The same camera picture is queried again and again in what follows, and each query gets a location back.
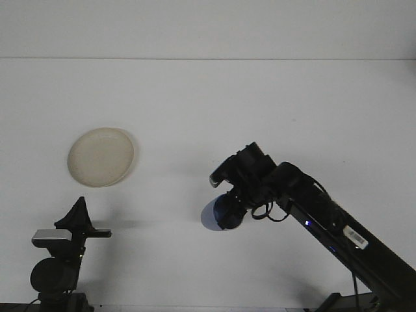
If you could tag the pale blue cup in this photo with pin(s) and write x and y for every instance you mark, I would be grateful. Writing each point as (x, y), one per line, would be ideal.
(208, 216)

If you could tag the pale round plate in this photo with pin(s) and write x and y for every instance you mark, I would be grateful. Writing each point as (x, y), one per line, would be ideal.
(100, 159)

